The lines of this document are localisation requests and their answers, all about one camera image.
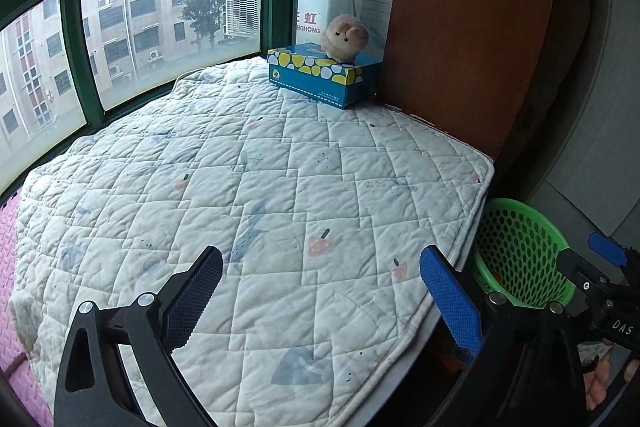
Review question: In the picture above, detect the beige plush toy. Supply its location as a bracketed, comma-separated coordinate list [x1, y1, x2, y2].
[320, 14, 369, 64]

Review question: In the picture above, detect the brown wooden headboard panel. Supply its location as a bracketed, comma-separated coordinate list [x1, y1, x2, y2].
[380, 0, 553, 158]

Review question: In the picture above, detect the white quilted mattress pad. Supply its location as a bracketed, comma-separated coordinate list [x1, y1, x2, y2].
[10, 57, 494, 426]

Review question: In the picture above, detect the blue yellow tissue box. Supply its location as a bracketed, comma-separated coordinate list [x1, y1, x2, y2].
[267, 43, 382, 108]

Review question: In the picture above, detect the green plastic mesh basket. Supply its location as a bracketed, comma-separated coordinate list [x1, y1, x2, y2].
[473, 198, 575, 309]

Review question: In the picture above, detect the pink foam floor mat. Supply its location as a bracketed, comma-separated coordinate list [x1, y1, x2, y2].
[0, 193, 54, 427]

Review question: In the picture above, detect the person right hand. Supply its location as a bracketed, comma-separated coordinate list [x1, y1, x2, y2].
[584, 339, 614, 411]

